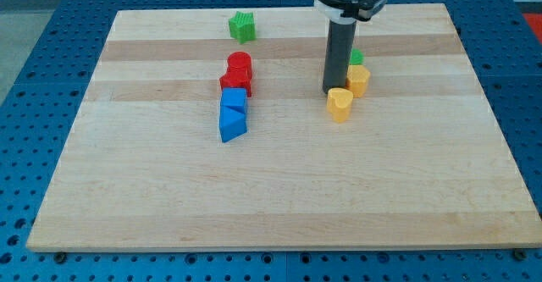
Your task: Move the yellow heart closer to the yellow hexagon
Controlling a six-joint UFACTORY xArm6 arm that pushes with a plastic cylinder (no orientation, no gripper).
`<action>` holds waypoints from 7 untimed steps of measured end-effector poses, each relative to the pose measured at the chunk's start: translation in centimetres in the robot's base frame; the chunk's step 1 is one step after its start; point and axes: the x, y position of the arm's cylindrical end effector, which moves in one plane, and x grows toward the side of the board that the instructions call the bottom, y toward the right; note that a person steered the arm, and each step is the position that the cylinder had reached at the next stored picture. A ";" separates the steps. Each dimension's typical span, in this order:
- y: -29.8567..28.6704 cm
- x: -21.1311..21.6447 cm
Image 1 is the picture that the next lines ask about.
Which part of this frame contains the blue triangle block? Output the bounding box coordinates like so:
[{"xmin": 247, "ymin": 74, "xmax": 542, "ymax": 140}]
[{"xmin": 218, "ymin": 107, "xmax": 247, "ymax": 143}]

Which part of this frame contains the yellow hexagon block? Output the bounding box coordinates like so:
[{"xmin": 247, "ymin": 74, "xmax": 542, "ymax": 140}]
[{"xmin": 346, "ymin": 64, "xmax": 371, "ymax": 97}]

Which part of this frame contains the red angular block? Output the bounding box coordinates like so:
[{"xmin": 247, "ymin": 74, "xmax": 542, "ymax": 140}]
[{"xmin": 219, "ymin": 70, "xmax": 252, "ymax": 97}]

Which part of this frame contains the blue cube block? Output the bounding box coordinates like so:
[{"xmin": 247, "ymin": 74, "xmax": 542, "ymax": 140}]
[{"xmin": 220, "ymin": 87, "xmax": 247, "ymax": 114}]

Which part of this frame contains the green star block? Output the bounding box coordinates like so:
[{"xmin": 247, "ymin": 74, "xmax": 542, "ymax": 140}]
[{"xmin": 228, "ymin": 11, "xmax": 257, "ymax": 44}]

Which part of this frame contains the red cylinder block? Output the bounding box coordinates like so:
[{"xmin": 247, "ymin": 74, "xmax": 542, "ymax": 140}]
[{"xmin": 227, "ymin": 51, "xmax": 253, "ymax": 80}]

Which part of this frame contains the light wooden board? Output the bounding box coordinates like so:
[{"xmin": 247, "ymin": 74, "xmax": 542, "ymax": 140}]
[{"xmin": 27, "ymin": 3, "xmax": 541, "ymax": 252}]

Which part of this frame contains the green cylinder block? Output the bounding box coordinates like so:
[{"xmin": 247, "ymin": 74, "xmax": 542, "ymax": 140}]
[{"xmin": 349, "ymin": 48, "xmax": 364, "ymax": 65}]

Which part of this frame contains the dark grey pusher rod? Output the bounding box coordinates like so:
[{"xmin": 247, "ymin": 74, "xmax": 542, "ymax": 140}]
[{"xmin": 322, "ymin": 21, "xmax": 357, "ymax": 94}]

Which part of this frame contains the yellow heart block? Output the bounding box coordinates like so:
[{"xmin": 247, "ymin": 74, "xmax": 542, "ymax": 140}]
[{"xmin": 326, "ymin": 87, "xmax": 354, "ymax": 123}]

